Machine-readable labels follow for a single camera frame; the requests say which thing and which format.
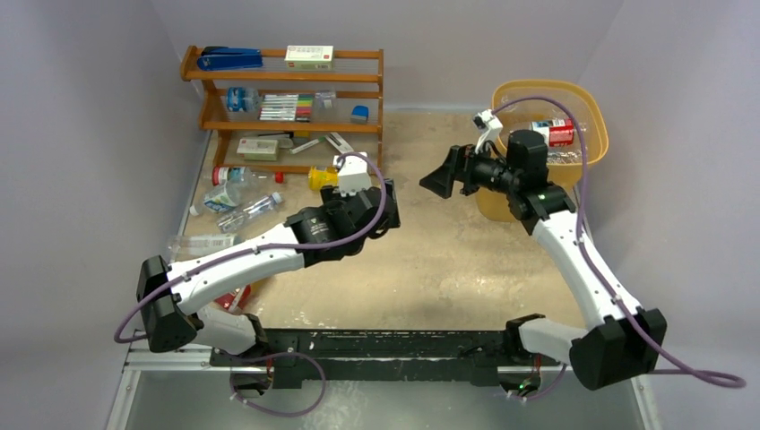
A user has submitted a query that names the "yellow plastic bottle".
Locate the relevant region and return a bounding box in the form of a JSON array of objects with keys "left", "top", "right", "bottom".
[{"left": 307, "top": 166, "right": 338, "bottom": 191}]

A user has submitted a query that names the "clear bottle red label red cap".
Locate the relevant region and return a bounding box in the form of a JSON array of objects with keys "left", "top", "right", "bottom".
[{"left": 529, "top": 117, "right": 587, "bottom": 149}]

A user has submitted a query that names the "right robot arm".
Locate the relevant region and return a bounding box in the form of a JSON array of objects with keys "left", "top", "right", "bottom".
[{"left": 419, "top": 130, "right": 667, "bottom": 391}]

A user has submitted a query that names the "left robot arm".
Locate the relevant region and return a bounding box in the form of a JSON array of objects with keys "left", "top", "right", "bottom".
[{"left": 136, "top": 179, "right": 401, "bottom": 366}]

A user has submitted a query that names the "yellow mesh waste bin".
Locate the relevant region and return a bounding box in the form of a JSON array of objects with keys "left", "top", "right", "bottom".
[{"left": 491, "top": 79, "right": 609, "bottom": 199}]

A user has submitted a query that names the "white stapler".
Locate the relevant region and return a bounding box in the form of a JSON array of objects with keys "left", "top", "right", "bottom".
[{"left": 325, "top": 132, "right": 354, "bottom": 154}]

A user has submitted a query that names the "clear crumpled bottle white cap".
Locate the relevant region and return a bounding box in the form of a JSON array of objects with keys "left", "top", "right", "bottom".
[{"left": 217, "top": 192, "right": 283, "bottom": 234}]

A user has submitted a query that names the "white marker pen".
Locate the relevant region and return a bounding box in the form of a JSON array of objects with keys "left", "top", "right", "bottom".
[{"left": 289, "top": 136, "right": 325, "bottom": 155}]

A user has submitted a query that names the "blue white eraser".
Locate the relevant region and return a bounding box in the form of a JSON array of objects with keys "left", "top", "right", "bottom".
[{"left": 350, "top": 105, "right": 369, "bottom": 125}]

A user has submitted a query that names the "clear bottle blue white label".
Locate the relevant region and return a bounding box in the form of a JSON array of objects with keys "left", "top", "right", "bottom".
[{"left": 188, "top": 181, "right": 241, "bottom": 217}]

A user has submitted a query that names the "set of colored markers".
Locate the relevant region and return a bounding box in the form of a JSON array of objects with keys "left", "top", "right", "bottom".
[{"left": 259, "top": 93, "right": 314, "bottom": 123}]

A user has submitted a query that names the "wooden shelf rack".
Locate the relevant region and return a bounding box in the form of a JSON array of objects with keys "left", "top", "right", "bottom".
[{"left": 180, "top": 46, "right": 384, "bottom": 174}]

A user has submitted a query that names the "small clear container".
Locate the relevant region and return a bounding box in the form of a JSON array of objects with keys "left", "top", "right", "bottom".
[{"left": 314, "top": 90, "right": 338, "bottom": 111}]

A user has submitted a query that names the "clear bottle red label by shelf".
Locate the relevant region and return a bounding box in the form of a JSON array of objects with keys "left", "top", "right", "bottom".
[{"left": 206, "top": 167, "right": 275, "bottom": 186}]

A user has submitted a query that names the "amber bottle red gold label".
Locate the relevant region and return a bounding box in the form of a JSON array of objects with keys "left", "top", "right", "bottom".
[{"left": 214, "top": 285, "right": 252, "bottom": 314}]

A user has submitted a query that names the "blue stapler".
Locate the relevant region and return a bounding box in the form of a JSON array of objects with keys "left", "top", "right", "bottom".
[{"left": 196, "top": 46, "right": 263, "bottom": 71}]

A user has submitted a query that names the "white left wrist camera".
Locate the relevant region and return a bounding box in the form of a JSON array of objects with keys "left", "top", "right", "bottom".
[{"left": 332, "top": 152, "right": 372, "bottom": 197}]

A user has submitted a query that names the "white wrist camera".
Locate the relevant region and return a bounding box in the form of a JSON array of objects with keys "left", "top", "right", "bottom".
[
  {"left": 472, "top": 109, "right": 503, "bottom": 154},
  {"left": 332, "top": 152, "right": 372, "bottom": 197}
]

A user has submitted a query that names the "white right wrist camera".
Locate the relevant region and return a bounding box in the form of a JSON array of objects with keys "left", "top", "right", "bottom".
[{"left": 472, "top": 109, "right": 503, "bottom": 154}]

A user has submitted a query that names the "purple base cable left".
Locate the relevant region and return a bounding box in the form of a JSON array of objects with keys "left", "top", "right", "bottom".
[{"left": 229, "top": 351, "right": 328, "bottom": 419}]

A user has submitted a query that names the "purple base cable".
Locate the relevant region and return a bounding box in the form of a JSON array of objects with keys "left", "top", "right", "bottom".
[
  {"left": 229, "top": 351, "right": 328, "bottom": 419},
  {"left": 505, "top": 362, "right": 571, "bottom": 405}
]

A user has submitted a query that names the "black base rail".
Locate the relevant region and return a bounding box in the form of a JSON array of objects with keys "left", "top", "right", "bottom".
[{"left": 210, "top": 329, "right": 538, "bottom": 389}]

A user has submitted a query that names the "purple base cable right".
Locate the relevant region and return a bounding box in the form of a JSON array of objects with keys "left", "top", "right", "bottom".
[{"left": 505, "top": 362, "right": 571, "bottom": 405}]

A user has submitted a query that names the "aluminium table frame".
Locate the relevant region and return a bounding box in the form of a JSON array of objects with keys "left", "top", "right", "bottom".
[{"left": 105, "top": 347, "right": 663, "bottom": 430}]

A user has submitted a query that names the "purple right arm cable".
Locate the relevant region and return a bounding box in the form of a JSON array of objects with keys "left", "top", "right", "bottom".
[{"left": 491, "top": 94, "right": 747, "bottom": 391}]

